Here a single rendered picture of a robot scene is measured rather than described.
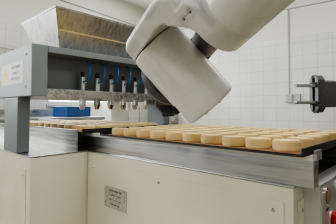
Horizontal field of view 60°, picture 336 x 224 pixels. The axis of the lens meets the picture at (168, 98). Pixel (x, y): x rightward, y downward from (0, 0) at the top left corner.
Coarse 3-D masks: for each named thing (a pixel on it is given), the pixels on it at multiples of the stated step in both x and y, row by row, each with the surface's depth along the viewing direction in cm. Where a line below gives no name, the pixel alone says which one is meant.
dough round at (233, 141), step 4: (224, 136) 62; (228, 136) 61; (232, 136) 61; (236, 136) 61; (240, 136) 61; (224, 140) 61; (228, 140) 61; (232, 140) 60; (236, 140) 60; (240, 140) 60; (244, 140) 61; (224, 144) 61; (228, 144) 61; (232, 144) 60; (236, 144) 60; (240, 144) 60; (244, 144) 61
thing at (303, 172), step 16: (80, 144) 104; (96, 144) 98; (112, 144) 92; (128, 144) 86; (144, 144) 81; (160, 144) 77; (176, 144) 73; (160, 160) 77; (176, 160) 73; (192, 160) 70; (208, 160) 67; (224, 160) 64; (240, 160) 61; (256, 160) 59; (272, 160) 56; (288, 160) 54; (304, 160) 52; (256, 176) 59; (272, 176) 56; (288, 176) 54; (304, 176) 52
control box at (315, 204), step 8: (320, 176) 61; (328, 176) 61; (320, 184) 55; (328, 184) 58; (304, 192) 56; (312, 192) 55; (320, 192) 54; (304, 200) 56; (312, 200) 55; (320, 200) 54; (304, 208) 56; (312, 208) 55; (320, 208) 54; (328, 208) 57; (304, 216) 56; (312, 216) 55; (320, 216) 54; (328, 216) 57
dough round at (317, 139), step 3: (300, 135) 64; (303, 135) 64; (306, 135) 64; (309, 135) 64; (312, 135) 64; (315, 135) 64; (318, 135) 64; (312, 138) 61; (315, 138) 61; (318, 138) 61; (321, 138) 62; (315, 141) 61; (318, 141) 61; (321, 141) 62
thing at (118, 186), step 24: (96, 168) 95; (120, 168) 87; (144, 168) 80; (168, 168) 74; (192, 168) 69; (96, 192) 95; (120, 192) 86; (144, 192) 79; (168, 192) 73; (192, 192) 68; (216, 192) 64; (240, 192) 60; (264, 192) 56; (288, 192) 53; (96, 216) 94; (120, 216) 86; (144, 216) 79; (168, 216) 73; (192, 216) 68; (216, 216) 63; (240, 216) 60; (264, 216) 56; (288, 216) 53
